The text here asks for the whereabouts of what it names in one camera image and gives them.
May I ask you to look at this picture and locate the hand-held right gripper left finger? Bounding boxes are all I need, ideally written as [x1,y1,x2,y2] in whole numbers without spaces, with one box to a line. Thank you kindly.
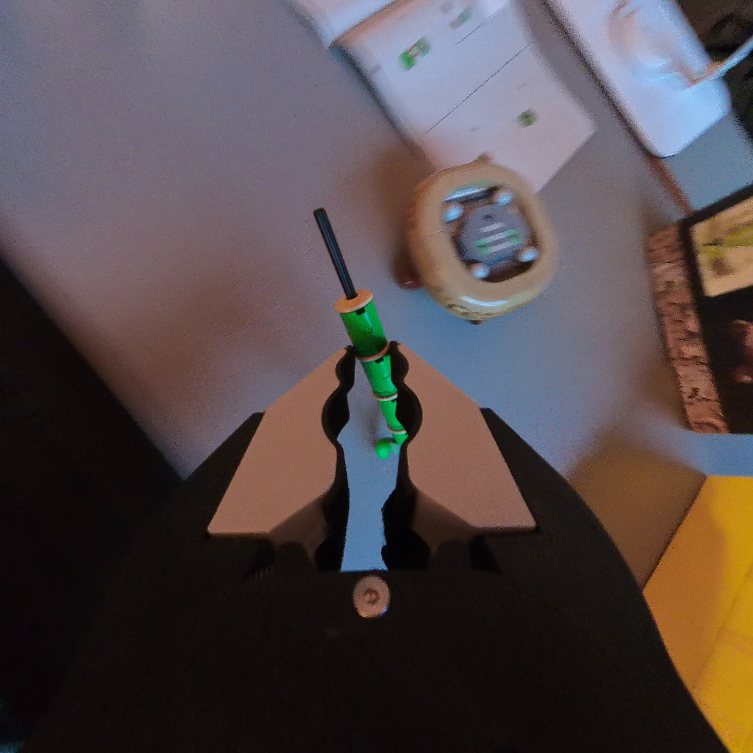
[206,346,356,571]

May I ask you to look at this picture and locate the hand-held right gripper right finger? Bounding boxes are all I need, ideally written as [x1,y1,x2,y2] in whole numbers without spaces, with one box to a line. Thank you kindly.
[381,341,538,571]

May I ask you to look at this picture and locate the green cylinder assembly black rod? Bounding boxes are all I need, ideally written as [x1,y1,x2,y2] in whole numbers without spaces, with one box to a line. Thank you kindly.
[312,206,411,461]

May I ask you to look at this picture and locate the grey desk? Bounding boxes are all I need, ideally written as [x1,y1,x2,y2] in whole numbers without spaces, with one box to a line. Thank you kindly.
[0,0,753,589]

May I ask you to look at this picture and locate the beige round device with electronics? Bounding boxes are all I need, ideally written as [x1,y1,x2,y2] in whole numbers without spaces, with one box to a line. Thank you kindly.
[393,154,558,326]

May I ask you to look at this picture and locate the brown speckled board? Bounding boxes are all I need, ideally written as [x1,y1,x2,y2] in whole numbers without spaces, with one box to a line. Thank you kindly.
[646,225,731,436]

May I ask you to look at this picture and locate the yellow plastic bin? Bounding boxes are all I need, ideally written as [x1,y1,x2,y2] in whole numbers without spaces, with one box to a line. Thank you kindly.
[643,474,753,753]

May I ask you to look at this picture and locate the open white instruction booklet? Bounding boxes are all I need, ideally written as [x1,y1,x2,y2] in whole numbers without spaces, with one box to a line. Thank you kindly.
[282,0,599,193]

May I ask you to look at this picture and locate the white plastic container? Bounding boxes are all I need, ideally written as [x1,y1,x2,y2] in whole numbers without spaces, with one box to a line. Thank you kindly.
[546,0,734,160]

